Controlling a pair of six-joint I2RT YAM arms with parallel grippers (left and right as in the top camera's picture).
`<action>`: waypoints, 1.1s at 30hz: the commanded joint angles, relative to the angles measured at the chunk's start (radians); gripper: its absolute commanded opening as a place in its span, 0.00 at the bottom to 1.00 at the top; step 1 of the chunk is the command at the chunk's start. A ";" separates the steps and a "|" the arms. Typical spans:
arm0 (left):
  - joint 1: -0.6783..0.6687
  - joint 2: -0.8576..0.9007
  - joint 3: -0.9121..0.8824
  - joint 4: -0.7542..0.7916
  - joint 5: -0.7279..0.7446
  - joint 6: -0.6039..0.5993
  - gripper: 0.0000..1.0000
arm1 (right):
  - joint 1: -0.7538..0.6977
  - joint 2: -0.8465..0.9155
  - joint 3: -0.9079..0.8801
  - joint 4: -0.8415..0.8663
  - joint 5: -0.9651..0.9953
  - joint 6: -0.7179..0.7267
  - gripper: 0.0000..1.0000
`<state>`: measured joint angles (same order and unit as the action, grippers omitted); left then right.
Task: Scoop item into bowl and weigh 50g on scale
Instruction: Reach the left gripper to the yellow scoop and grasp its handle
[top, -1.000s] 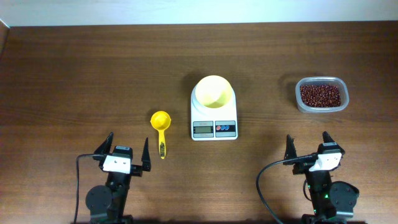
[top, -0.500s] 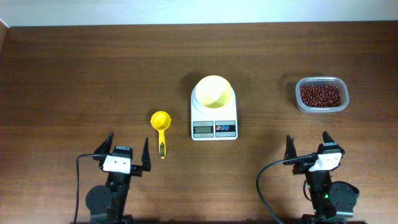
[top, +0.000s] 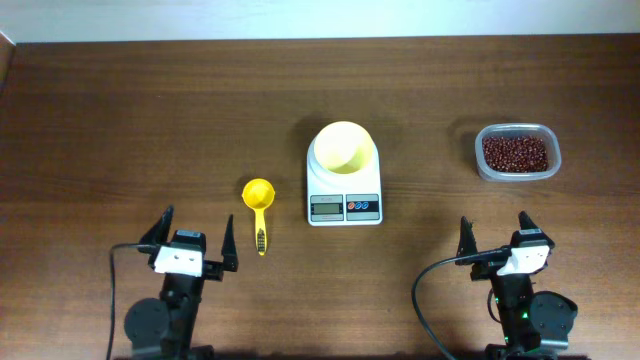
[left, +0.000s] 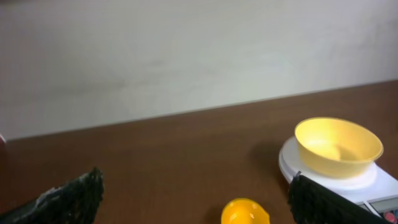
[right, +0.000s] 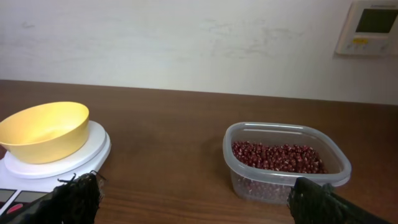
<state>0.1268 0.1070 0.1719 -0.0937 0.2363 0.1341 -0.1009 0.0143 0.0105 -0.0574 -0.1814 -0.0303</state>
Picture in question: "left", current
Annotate orange plastic scoop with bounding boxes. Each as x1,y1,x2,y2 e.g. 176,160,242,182
221,198,271,224

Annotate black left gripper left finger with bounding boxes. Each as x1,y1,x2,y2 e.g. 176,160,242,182
1,167,104,224

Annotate white digital kitchen scale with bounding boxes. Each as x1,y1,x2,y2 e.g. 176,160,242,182
279,137,397,223

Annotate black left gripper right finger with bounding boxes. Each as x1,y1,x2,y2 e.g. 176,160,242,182
288,172,389,224

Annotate yellow plastic bowl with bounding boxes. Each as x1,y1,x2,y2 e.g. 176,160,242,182
294,117,384,179

